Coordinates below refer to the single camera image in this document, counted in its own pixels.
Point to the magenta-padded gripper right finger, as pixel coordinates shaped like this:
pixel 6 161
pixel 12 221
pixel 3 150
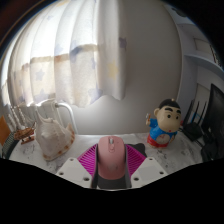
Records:
pixel 138 165

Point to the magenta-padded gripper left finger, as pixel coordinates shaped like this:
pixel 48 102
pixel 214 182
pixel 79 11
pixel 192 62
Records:
pixel 85 163

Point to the pink computer mouse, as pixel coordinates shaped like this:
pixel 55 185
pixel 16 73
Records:
pixel 111 156

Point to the large white conch shell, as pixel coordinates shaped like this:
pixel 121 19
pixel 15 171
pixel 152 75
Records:
pixel 53 140

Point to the white printed tablecloth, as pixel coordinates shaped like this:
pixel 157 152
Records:
pixel 180 153

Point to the cartoon boy figurine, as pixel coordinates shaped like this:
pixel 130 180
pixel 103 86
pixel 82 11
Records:
pixel 164 128

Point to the black router with antennas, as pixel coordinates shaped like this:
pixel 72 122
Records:
pixel 193 130

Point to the wooden model sailing ship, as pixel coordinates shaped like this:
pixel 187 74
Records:
pixel 24 134

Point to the wooden chair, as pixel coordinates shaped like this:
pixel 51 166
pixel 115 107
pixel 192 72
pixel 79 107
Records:
pixel 3 130

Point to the black monitor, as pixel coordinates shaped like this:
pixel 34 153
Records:
pixel 216 116

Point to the white star-print curtain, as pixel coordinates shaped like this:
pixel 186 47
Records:
pixel 66 50

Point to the white wall shelf unit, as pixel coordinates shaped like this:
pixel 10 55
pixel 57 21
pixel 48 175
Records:
pixel 203 43

